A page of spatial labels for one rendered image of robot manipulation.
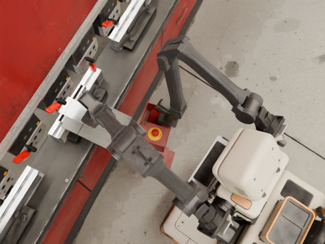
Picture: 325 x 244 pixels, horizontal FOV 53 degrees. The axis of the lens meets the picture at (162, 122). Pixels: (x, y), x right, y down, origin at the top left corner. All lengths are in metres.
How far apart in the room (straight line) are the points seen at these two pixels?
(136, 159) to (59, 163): 0.80
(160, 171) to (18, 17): 0.53
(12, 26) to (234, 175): 0.76
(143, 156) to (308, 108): 2.20
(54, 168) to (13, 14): 0.87
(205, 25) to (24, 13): 2.23
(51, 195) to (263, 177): 0.93
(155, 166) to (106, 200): 1.58
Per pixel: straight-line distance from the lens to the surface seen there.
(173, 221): 2.12
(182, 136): 2.51
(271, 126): 1.31
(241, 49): 2.94
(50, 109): 1.20
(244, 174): 1.07
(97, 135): 1.46
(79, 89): 1.57
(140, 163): 0.84
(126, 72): 1.71
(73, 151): 1.59
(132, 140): 0.85
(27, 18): 0.95
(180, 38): 1.21
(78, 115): 1.50
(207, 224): 1.19
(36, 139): 1.29
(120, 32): 1.73
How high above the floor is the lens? 2.39
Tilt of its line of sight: 70 degrees down
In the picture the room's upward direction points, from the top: 10 degrees clockwise
